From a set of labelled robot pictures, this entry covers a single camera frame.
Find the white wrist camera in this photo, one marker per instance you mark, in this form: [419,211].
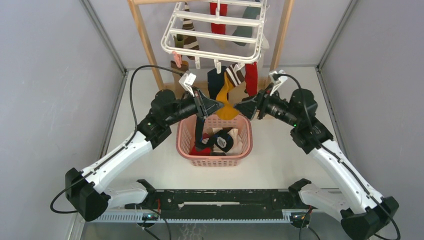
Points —
[186,81]
[277,77]

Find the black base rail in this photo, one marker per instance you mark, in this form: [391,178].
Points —
[221,204]

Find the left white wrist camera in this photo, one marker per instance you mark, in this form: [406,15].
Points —
[186,81]

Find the dark green reindeer sock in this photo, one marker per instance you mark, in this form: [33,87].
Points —
[250,13]

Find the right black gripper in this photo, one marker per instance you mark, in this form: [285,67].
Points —
[248,107]

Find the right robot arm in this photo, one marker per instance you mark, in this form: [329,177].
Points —
[361,210]

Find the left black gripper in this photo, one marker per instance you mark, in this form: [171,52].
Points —
[204,107]

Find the white plastic clip hanger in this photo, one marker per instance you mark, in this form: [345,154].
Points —
[216,45]

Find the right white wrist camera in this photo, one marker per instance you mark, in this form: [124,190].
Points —
[277,77]

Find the wooden hanger rack frame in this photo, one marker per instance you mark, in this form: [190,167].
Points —
[166,108]

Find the white sock front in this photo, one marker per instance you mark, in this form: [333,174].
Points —
[237,144]

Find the mustard yellow sock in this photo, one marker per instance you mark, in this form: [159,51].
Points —
[233,77]

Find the navy lettered sock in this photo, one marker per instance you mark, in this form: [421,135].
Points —
[215,82]

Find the red fuzzy sock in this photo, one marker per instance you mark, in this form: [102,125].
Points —
[200,150]
[251,79]

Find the pink plastic laundry basket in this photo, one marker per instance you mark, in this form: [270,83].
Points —
[185,140]

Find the pink plastic clothespin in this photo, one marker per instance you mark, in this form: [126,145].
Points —
[177,59]

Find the olive striped sock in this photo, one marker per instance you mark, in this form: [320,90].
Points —
[179,41]

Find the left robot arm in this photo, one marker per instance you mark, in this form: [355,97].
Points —
[86,189]

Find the black patterned sock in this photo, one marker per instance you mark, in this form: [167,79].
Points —
[220,139]

